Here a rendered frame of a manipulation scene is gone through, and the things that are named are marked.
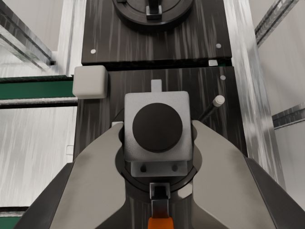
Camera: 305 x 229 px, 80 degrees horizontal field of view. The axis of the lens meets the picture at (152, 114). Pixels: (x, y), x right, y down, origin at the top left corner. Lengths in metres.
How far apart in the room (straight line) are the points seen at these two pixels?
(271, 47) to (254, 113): 0.23
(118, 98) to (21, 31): 0.15
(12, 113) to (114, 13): 0.26
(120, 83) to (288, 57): 0.38
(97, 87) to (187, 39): 0.16
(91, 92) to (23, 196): 0.21
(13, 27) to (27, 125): 0.17
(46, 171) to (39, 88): 0.14
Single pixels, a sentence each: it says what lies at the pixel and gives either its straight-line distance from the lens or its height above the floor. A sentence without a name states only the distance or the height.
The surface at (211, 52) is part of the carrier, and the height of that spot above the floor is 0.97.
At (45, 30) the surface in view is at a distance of 0.55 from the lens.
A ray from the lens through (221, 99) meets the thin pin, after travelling 0.17.
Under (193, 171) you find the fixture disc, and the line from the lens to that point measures 0.24.
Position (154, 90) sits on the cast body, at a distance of 0.17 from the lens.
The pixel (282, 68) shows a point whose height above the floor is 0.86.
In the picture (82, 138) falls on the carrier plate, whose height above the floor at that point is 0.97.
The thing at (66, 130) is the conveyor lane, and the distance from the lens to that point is 0.35.
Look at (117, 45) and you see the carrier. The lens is 0.32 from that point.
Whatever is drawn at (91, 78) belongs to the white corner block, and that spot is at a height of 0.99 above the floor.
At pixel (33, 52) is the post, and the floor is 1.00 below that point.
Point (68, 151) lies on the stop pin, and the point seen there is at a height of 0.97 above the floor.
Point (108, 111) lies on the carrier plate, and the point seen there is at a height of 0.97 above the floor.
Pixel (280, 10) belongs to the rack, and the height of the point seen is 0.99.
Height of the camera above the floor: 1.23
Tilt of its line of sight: 75 degrees down
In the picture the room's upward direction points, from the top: 9 degrees counter-clockwise
